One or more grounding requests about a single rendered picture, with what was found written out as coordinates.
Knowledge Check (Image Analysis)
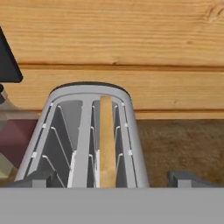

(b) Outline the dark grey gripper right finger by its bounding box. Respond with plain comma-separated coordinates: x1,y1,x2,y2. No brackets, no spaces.
166,170,224,188

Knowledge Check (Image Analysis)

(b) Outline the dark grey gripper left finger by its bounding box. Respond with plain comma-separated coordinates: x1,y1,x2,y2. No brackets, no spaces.
3,169,58,188

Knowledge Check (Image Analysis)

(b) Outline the silver two-slot toaster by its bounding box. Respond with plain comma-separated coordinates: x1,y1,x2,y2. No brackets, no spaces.
14,81,151,188

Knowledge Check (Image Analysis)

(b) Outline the tan bread slice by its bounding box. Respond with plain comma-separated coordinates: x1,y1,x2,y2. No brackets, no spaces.
99,94,117,188

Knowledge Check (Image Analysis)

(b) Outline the black and clear blender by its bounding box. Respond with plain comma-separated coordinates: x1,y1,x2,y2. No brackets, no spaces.
0,26,40,179

